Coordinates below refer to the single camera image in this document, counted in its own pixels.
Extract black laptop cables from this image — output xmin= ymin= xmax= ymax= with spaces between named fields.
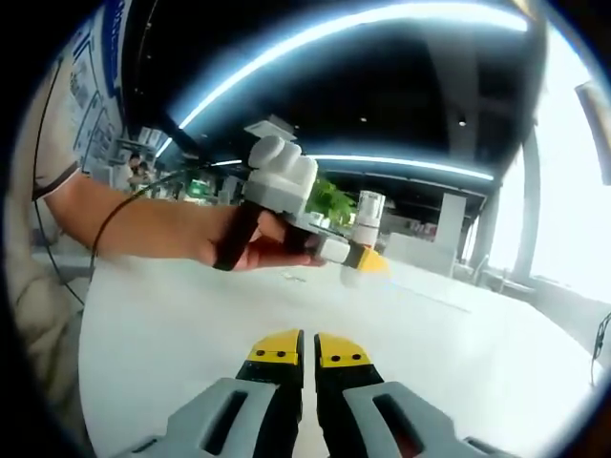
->
xmin=589 ymin=309 xmax=611 ymax=388

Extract blue white wall poster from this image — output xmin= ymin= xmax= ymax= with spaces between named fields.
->
xmin=59 ymin=0 xmax=126 ymax=169

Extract white low partition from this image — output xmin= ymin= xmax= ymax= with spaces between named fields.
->
xmin=385 ymin=232 xmax=439 ymax=274

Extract white pump bottle red label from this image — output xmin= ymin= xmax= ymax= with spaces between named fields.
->
xmin=341 ymin=189 xmax=387 ymax=290

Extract person's right hand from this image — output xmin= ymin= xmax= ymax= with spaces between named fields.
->
xmin=294 ymin=419 xmax=331 ymax=458

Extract dark wall monitor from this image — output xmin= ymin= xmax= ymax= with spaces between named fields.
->
xmin=575 ymin=80 xmax=611 ymax=185

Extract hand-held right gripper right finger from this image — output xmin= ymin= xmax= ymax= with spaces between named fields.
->
xmin=313 ymin=332 xmax=508 ymax=458

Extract potted green plant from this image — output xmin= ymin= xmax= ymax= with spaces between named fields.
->
xmin=305 ymin=178 xmax=358 ymax=229

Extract ceiling air conditioner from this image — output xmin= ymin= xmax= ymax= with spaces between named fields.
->
xmin=243 ymin=114 xmax=301 ymax=143

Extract person's left hand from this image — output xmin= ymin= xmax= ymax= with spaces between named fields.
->
xmin=207 ymin=209 xmax=331 ymax=274

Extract white storage shelf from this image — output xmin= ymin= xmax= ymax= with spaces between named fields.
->
xmin=116 ymin=124 xmax=169 ymax=158

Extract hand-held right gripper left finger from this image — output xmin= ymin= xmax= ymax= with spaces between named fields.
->
xmin=126 ymin=327 xmax=305 ymax=458

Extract white square pillar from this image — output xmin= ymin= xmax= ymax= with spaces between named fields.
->
xmin=436 ymin=193 xmax=468 ymax=277

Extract long curved ceiling light strip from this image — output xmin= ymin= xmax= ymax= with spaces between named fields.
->
xmin=169 ymin=4 xmax=529 ymax=129

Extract straight ceiling light strip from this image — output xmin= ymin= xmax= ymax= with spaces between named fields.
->
xmin=305 ymin=153 xmax=495 ymax=181

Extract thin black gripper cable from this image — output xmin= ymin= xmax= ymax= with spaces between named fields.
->
xmin=90 ymin=161 xmax=250 ymax=260

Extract metal sink table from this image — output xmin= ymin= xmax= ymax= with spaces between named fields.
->
xmin=475 ymin=255 xmax=532 ymax=293

